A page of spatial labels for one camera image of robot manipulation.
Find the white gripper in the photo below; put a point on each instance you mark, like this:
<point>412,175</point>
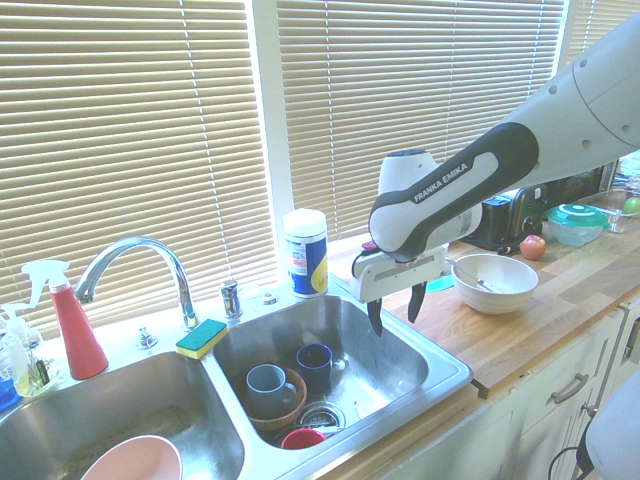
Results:
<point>395,277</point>

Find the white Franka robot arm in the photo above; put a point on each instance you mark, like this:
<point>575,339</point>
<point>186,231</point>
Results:
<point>450,185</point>

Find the stainless steel double sink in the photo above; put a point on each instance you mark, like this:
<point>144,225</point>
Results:
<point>390,365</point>

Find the white sink hole cap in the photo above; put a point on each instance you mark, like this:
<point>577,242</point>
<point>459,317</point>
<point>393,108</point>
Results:
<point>267,298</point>

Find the chrome sink faucet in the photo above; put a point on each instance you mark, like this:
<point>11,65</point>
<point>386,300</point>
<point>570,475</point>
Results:
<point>150,250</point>

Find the dark blue mug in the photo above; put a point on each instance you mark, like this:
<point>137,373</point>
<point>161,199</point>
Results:
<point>314,362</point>

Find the white ceramic bowl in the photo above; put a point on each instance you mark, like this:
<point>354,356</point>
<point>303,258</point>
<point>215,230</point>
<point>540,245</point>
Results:
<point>495,295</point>

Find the white blue wipes canister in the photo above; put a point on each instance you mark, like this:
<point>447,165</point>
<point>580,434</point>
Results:
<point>306,255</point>

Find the metal drain strainer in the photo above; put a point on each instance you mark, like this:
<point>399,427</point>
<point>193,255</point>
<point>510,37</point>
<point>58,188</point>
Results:
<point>322,415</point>

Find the brown wooden bowl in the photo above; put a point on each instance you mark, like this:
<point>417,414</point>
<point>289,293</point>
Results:
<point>297,400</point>

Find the black chrome toaster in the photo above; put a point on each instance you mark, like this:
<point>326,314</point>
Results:
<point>505,220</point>

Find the gray mug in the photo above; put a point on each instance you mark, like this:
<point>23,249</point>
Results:
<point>267,387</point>

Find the red apple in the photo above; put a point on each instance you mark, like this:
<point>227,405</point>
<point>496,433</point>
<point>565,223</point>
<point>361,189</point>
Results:
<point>532,247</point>

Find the red cup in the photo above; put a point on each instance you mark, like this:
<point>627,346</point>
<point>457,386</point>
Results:
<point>302,440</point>

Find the chrome side sprayer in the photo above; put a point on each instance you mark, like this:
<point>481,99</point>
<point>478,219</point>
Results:
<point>231,299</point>

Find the yellow green sponge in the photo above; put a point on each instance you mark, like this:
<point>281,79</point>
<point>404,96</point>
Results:
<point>202,339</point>

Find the clear container with teal lid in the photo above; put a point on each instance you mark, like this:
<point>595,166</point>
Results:
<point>575,225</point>

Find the black microwave oven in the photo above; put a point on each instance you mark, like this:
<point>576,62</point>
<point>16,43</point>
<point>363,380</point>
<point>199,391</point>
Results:
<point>582,182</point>

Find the medium beige window blind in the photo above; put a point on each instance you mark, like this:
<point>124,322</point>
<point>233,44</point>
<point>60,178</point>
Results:
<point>400,75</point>

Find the clear plastic storage box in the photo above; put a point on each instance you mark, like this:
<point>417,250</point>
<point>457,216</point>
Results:
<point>617,220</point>

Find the green apple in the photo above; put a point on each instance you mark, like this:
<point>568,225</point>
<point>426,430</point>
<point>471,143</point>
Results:
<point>632,206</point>

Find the pink plastic bowl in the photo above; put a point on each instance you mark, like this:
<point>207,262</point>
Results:
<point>145,460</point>

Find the wide beige window blind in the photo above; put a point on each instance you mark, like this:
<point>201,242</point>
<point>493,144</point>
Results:
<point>125,150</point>

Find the red spray bottle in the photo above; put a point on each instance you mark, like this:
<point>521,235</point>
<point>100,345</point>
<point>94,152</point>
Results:
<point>80,340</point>

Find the narrow beige window blind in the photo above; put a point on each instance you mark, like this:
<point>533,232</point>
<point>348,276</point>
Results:
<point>600,25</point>

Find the clear yellow soap bottle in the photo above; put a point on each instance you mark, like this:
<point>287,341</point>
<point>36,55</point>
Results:
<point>37,375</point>

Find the clear bottle with blue liquid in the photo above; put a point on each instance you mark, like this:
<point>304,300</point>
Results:
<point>7,380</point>

